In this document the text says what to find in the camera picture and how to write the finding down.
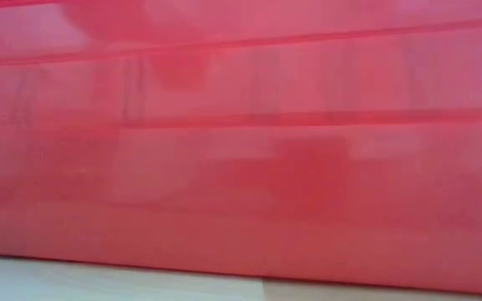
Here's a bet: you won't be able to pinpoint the red plastic bin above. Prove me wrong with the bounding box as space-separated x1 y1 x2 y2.
0 0 482 296

